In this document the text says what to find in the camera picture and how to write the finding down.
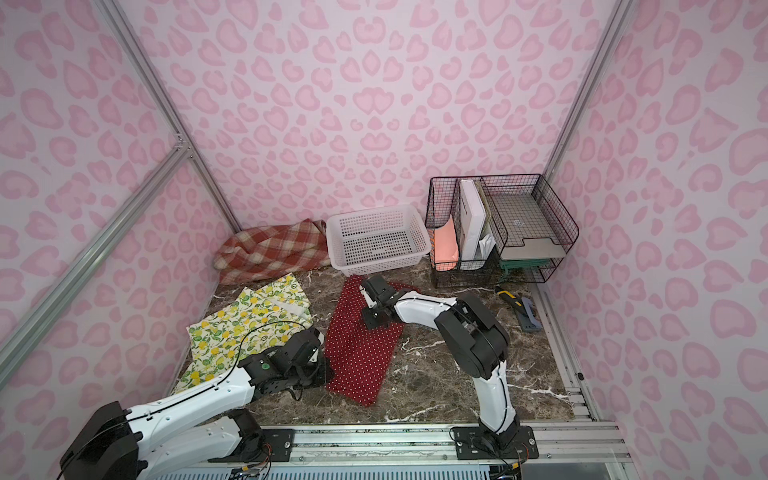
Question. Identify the white book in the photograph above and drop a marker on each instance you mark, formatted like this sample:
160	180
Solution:
472	215

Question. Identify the red polka dot skirt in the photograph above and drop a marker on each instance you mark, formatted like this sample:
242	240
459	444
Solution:
359	357

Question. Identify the black wire desk organizer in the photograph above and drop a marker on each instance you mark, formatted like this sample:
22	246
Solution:
488	269

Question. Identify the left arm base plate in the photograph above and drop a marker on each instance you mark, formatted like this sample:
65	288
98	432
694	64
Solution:
255	444

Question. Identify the lemon print skirt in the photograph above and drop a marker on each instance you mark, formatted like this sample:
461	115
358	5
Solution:
254	321

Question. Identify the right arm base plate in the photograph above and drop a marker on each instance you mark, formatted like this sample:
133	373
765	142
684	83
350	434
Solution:
518	443

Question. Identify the yellow black utility knife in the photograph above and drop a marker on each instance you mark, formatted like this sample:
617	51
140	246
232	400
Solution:
523	308

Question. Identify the white plastic basket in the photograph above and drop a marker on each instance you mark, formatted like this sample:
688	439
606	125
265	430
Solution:
376	240

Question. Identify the grey paper tray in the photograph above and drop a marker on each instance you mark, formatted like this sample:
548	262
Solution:
521	231

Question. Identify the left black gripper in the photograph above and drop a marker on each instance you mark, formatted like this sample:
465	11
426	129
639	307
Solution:
313	369

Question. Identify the aluminium frame rail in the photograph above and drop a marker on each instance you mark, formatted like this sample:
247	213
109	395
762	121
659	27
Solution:
395	445

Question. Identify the pink folder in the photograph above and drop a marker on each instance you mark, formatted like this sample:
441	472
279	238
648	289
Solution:
445	253

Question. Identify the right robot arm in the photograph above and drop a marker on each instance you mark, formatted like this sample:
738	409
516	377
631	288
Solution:
478	342

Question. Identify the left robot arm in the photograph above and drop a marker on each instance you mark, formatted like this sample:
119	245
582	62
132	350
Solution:
209	422

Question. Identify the red plaid skirt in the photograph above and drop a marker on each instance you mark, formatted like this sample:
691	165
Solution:
268	252

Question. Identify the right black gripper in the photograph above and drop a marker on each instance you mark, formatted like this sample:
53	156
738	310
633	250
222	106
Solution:
374	297

